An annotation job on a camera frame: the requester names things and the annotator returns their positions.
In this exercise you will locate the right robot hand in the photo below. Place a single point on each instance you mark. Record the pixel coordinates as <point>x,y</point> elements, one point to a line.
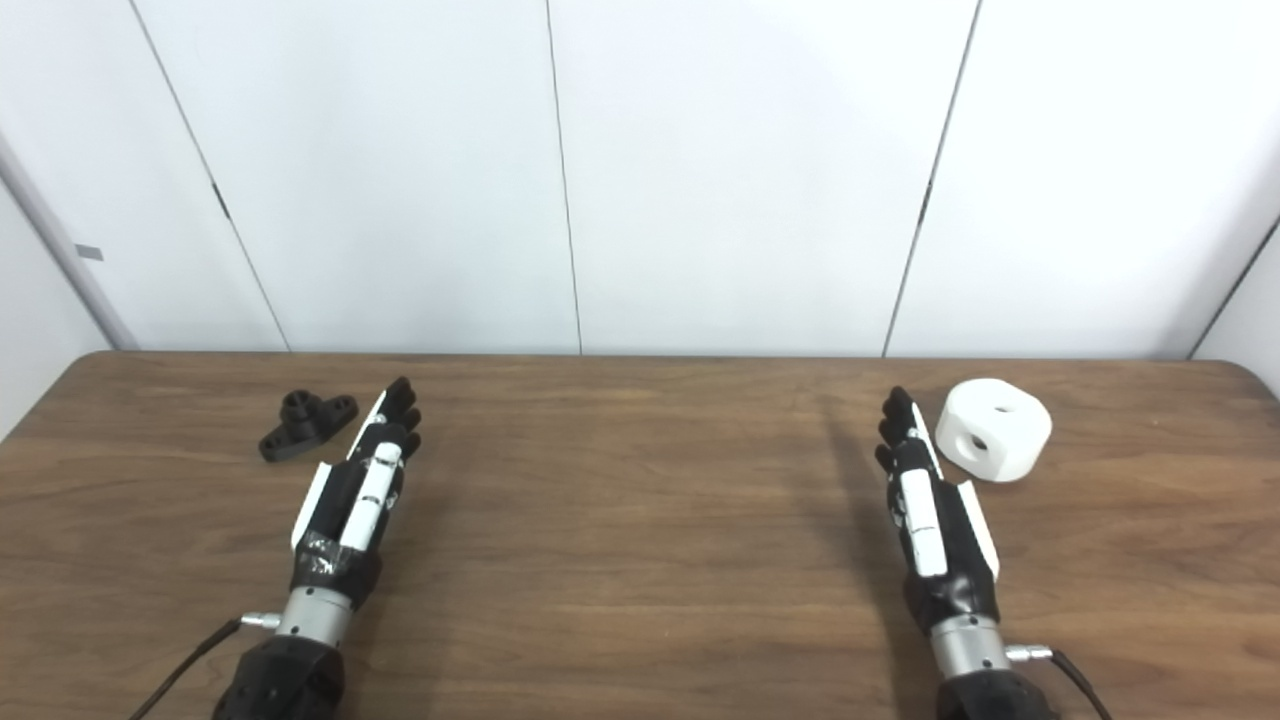
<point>925,520</point>

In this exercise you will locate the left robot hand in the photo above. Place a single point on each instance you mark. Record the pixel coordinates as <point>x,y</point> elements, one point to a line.
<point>362,500</point>

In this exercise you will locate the black holder with post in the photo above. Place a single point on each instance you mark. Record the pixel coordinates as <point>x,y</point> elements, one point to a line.
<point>300,425</point>

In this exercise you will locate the round white piece with holes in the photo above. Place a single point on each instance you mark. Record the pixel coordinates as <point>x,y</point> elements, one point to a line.
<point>1005,440</point>

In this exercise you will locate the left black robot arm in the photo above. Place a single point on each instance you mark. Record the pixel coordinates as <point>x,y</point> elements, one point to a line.
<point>285,680</point>

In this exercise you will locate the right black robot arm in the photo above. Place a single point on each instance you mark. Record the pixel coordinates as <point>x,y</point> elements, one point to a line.
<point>985,695</point>

